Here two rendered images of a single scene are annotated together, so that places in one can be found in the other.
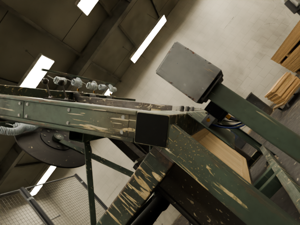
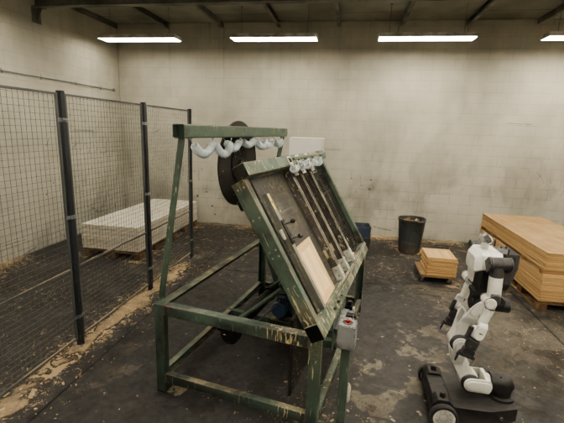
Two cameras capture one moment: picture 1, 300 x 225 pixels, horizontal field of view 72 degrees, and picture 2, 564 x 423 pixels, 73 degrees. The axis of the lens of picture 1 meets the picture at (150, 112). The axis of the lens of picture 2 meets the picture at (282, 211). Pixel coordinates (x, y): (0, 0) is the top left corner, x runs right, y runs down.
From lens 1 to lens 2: 2.32 m
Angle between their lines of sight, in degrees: 30
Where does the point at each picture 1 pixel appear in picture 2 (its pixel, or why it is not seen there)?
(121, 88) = (330, 34)
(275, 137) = (342, 376)
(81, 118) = (295, 295)
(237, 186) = (316, 373)
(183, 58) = (349, 335)
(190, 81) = (342, 342)
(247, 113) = (344, 364)
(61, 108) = (291, 280)
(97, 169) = (203, 91)
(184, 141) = (319, 348)
